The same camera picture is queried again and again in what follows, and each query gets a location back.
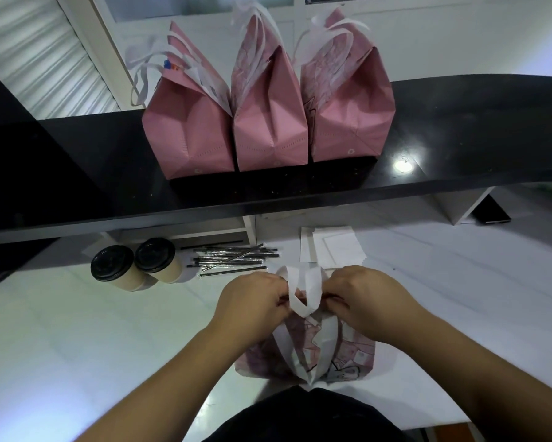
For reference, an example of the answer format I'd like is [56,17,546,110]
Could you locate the cream shutter side frame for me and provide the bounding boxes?
[54,0,138,111]

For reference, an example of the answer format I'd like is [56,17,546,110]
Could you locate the black phone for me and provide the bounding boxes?
[471,193,512,225]

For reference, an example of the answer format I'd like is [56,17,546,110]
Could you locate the white framed glass partition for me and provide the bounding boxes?
[91,0,396,23]

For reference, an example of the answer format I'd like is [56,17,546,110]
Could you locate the person's left hand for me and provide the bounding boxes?
[209,271,291,346]

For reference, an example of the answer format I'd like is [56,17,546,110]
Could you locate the stack of white napkins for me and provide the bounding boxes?
[300,226,368,268]

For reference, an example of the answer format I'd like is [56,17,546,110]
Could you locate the black glossy counter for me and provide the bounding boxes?
[0,74,552,247]

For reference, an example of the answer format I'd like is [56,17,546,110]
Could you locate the black low shelf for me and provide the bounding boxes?
[0,239,58,298]

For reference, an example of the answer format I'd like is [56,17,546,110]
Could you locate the cluster of lidded paper cups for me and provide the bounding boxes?
[90,238,184,292]

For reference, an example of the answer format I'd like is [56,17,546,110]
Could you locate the white triangular support bracket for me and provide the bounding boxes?
[432,187,496,226]

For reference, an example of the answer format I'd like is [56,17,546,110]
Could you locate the white roller shutter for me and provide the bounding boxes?
[0,0,120,120]

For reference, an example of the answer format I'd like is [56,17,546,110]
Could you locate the tall black glossy cabinet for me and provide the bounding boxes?
[0,59,115,235]

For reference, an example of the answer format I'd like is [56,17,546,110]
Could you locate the person's right forearm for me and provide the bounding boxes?
[395,312,552,442]

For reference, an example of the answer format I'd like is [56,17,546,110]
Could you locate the person's black shirt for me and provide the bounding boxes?
[216,386,420,442]

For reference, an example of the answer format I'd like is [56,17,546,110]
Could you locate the person's left forearm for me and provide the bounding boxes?
[75,317,258,442]

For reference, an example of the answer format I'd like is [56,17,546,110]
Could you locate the pile of straws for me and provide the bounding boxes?
[186,243,281,277]

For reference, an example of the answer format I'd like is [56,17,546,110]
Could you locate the person's right hand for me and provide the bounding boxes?
[321,265,436,348]

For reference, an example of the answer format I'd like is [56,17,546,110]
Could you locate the pink paper bag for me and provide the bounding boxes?
[126,20,236,181]
[234,264,377,385]
[294,7,396,163]
[229,0,310,173]

